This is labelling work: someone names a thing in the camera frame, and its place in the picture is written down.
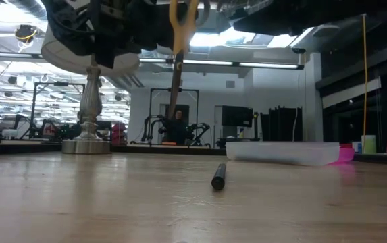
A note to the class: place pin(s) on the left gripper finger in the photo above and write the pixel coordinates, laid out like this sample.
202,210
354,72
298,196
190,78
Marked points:
152,23

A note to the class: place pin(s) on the yellow grey scissors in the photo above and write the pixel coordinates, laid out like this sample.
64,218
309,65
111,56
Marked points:
179,30

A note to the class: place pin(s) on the black pen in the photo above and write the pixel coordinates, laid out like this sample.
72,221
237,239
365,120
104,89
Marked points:
219,179

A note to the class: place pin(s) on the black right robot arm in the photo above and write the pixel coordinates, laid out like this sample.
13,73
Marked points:
331,11

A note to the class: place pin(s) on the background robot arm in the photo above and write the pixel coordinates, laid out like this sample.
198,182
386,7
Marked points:
152,130
200,131

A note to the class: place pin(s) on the clear box with pink lid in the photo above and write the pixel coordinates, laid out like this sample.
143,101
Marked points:
281,152

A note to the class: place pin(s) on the long ceiling light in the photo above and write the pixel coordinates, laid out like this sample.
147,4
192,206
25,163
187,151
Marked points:
240,63

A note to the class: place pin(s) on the white shade silver table lamp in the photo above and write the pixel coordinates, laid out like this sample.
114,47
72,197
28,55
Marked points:
91,101

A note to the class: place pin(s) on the person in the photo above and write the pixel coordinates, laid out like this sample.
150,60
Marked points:
179,130

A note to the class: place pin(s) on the black folding panels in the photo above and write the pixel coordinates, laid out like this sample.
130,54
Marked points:
281,125

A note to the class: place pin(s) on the pale green container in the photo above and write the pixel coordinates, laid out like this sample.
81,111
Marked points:
368,145

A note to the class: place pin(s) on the black camera gantry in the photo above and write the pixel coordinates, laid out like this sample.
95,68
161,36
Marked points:
189,89
58,83

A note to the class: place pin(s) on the black wall television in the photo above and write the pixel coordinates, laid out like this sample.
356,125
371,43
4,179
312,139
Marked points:
237,116

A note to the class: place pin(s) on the black aluminium table frame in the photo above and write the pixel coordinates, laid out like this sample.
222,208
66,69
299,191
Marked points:
139,148

